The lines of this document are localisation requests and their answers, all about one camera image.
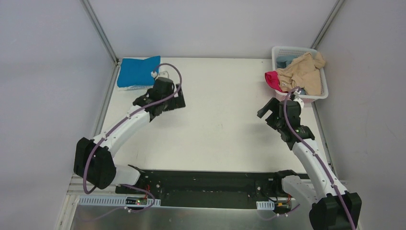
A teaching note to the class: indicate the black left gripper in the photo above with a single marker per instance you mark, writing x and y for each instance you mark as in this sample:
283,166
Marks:
171,102

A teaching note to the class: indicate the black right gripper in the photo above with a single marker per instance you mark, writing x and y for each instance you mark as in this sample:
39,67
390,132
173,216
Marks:
274,115

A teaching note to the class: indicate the blue polo shirt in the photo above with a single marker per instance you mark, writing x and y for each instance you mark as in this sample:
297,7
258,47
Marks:
136,72

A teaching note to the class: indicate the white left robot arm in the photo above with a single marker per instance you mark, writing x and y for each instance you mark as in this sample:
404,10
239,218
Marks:
94,158

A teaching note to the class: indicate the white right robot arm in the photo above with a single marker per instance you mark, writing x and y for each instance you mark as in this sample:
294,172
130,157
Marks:
329,203

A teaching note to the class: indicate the pink t-shirt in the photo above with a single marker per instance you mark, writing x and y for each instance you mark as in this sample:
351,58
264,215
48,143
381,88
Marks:
271,78

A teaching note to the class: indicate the grey-blue t-shirt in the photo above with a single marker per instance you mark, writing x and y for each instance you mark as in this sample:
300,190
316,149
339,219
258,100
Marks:
284,61

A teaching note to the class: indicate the beige t-shirt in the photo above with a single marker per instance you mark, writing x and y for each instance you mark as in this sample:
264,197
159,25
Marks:
303,72

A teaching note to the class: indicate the folded white printed t-shirt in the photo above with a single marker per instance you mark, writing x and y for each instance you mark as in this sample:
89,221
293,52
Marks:
133,88

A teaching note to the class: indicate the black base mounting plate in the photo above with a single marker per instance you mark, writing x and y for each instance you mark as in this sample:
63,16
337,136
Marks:
234,190

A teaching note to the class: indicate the white slotted cable duct right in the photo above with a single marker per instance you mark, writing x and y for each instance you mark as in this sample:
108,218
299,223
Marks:
265,205

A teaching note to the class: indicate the white slotted cable duct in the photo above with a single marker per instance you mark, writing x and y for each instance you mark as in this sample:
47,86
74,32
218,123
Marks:
265,205
118,201

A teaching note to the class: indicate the aluminium frame post right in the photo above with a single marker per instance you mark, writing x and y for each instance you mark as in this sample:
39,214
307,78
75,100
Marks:
327,23

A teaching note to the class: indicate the aluminium frame post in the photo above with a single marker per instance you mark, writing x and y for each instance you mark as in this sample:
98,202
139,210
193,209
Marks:
88,8
327,23

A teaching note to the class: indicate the aluminium frame post left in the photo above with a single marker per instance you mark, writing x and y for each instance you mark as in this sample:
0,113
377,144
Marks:
88,8

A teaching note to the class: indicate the aluminium front rail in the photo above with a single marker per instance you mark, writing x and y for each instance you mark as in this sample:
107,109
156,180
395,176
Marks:
76,188

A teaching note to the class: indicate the white slotted cable duct left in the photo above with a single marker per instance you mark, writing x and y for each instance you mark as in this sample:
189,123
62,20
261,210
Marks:
118,201

